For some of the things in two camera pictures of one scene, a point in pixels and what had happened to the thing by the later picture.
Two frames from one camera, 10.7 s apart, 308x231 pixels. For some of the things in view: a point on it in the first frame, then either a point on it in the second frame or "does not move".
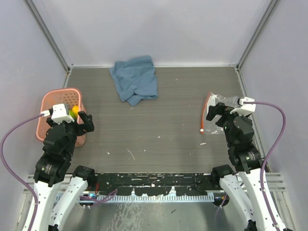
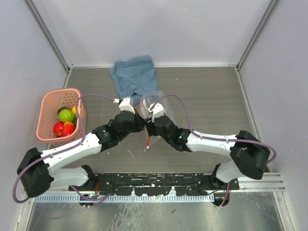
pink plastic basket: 70,97 does not move
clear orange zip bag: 210,127 → 148,99
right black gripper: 219,109 → 150,127
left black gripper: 88,125 → 140,123
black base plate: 152,184 does not move
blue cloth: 135,78 does not move
